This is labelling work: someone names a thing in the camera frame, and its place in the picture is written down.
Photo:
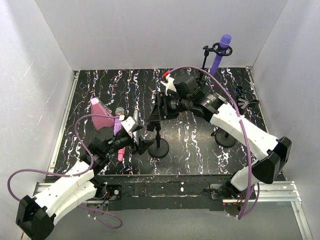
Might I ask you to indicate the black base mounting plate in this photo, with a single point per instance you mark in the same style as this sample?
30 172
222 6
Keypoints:
161 192

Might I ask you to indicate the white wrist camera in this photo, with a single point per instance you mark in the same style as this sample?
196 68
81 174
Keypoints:
129 124
168 82

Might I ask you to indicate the purple glitter microphone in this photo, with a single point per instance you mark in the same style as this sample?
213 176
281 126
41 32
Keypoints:
119 112

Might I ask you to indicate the aluminium rail frame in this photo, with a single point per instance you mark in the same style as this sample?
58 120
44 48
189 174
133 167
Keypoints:
267 155

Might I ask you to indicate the pink microphone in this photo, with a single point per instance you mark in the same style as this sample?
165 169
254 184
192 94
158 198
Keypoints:
120 154

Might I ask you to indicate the pink microphone case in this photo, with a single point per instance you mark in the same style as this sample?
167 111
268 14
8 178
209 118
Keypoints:
103 120

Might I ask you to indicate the silver microphone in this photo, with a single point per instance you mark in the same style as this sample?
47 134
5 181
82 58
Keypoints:
136 134

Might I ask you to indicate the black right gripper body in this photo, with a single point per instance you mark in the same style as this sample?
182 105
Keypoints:
161 105

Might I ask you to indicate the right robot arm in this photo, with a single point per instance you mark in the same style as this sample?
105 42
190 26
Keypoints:
185 93

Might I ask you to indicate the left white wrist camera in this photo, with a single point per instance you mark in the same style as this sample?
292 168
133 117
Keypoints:
129 124

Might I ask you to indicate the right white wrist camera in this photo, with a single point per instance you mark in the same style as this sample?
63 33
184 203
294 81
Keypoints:
168 82

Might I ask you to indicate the round base stand with clip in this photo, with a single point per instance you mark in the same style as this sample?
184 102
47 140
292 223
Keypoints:
160 147

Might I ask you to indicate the round base stand with scissor clamp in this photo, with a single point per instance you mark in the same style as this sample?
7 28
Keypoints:
229 129

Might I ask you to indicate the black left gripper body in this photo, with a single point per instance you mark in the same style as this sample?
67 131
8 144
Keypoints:
136 140

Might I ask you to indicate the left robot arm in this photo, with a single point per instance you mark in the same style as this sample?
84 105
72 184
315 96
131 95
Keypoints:
37 215

